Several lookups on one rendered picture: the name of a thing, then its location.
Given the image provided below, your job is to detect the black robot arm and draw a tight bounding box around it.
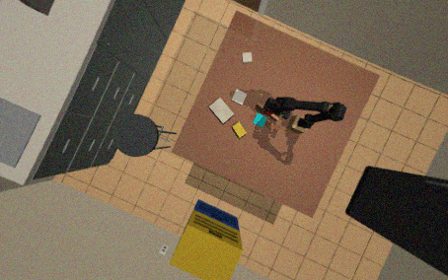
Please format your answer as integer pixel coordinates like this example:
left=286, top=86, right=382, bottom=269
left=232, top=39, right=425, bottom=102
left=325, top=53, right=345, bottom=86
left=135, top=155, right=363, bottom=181
left=265, top=97, right=347, bottom=129

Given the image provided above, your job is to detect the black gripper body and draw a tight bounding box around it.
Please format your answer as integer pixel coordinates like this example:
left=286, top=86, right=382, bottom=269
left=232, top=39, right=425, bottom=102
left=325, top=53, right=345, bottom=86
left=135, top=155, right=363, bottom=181
left=263, top=102, right=290, bottom=119

